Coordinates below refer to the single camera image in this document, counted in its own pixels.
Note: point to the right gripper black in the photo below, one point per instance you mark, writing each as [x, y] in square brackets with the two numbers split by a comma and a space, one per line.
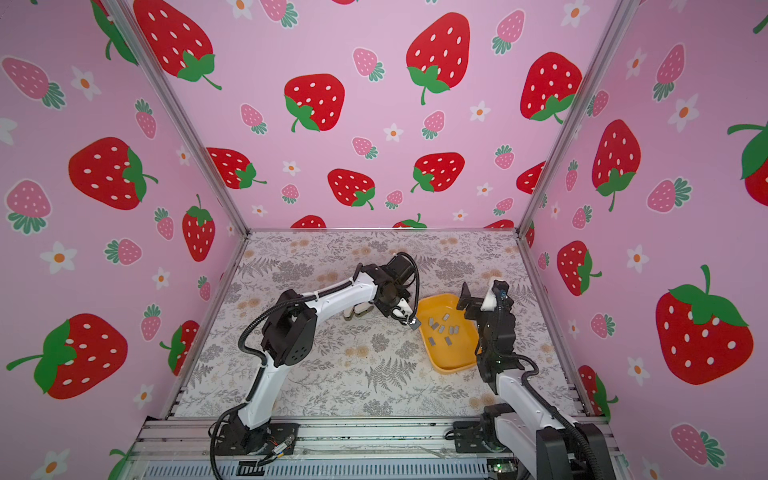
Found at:
[466, 301]

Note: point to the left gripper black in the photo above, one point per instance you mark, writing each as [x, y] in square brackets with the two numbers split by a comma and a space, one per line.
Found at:
[386, 308]

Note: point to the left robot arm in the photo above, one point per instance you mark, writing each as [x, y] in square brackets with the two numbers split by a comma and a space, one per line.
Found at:
[283, 336]

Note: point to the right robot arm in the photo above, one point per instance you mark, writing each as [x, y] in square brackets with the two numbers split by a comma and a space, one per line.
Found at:
[545, 443]

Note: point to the yellow plastic tray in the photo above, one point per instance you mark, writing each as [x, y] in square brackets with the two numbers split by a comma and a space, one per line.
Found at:
[447, 359]

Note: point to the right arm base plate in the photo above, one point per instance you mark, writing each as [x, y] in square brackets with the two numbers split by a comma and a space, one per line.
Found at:
[504, 434]

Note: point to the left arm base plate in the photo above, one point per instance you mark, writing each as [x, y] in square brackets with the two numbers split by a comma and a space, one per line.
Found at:
[270, 441]

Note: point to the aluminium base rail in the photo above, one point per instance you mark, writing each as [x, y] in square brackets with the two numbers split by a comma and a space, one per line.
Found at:
[325, 448]

